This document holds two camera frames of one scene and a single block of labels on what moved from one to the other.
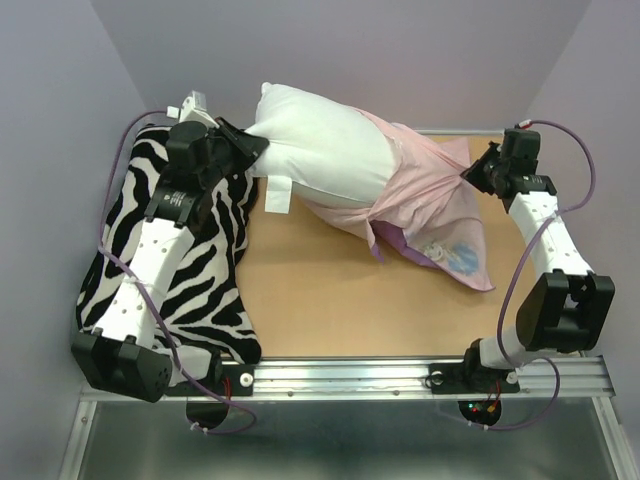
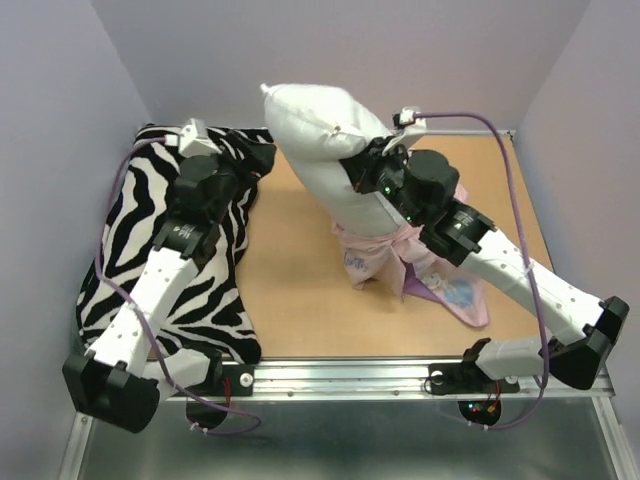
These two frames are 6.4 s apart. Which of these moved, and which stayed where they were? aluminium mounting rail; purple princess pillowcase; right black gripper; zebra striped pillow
Moved: right black gripper; purple princess pillowcase
Stayed: zebra striped pillow; aluminium mounting rail
